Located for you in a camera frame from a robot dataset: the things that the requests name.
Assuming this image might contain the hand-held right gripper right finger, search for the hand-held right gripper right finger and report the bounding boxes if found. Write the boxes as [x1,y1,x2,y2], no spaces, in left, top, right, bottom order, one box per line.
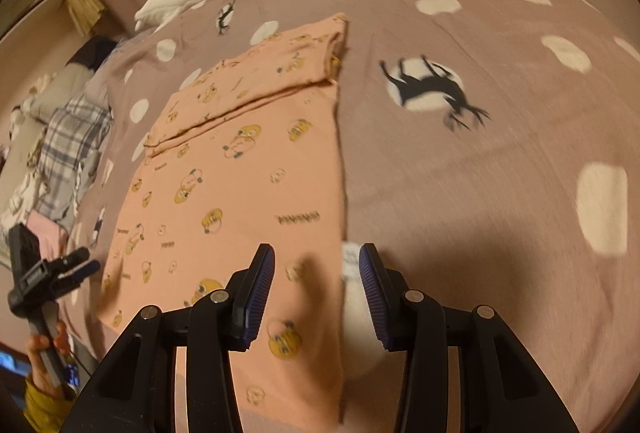
[359,243,581,433]

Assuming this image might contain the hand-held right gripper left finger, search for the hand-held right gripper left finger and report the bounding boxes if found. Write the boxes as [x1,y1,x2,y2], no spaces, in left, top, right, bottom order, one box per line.
[60,244,277,433]

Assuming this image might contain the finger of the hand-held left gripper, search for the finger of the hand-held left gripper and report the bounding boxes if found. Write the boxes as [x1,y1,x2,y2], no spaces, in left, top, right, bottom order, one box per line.
[50,259,101,300]
[31,248,92,286]

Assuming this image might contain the pink cartoon print garment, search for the pink cartoon print garment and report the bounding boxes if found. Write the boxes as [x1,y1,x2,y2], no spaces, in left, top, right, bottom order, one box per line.
[95,13,351,433]

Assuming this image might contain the light pink folded clothes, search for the light pink folded clothes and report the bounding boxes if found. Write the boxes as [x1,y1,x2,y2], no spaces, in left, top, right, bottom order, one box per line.
[27,210,71,269]

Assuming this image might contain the white striped small clothes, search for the white striped small clothes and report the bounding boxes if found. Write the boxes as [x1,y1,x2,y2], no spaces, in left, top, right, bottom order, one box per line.
[0,163,51,234]

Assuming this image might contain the white small clothes pile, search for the white small clothes pile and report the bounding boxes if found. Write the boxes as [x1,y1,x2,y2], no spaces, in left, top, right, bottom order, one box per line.
[7,73,56,138]

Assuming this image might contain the dark clothes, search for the dark clothes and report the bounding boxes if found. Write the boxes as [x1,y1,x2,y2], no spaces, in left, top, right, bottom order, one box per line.
[67,37,121,74]

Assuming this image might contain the person's left hand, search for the person's left hand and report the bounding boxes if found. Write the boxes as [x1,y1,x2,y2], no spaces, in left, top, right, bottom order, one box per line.
[25,320,73,396]

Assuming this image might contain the blue lit screen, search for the blue lit screen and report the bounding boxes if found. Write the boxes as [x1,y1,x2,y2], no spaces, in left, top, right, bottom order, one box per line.
[0,350,32,378]

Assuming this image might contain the blue plaid cloth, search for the blue plaid cloth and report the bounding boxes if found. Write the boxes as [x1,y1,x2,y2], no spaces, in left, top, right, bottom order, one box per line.
[30,93,113,224]

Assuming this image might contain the mauve polka dot blanket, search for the mauve polka dot blanket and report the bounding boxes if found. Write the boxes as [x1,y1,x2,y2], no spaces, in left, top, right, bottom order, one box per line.
[65,0,640,433]

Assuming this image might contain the small grey green pillow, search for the small grey green pillow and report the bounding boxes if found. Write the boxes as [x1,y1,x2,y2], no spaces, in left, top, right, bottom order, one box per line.
[27,63,96,124]

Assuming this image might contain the grey lilac quilt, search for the grey lilac quilt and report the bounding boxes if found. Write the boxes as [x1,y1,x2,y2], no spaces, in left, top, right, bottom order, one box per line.
[82,63,118,114]

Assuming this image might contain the straw coloured fringe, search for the straw coloured fringe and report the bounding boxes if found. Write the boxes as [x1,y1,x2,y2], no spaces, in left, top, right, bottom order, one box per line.
[65,0,106,36]

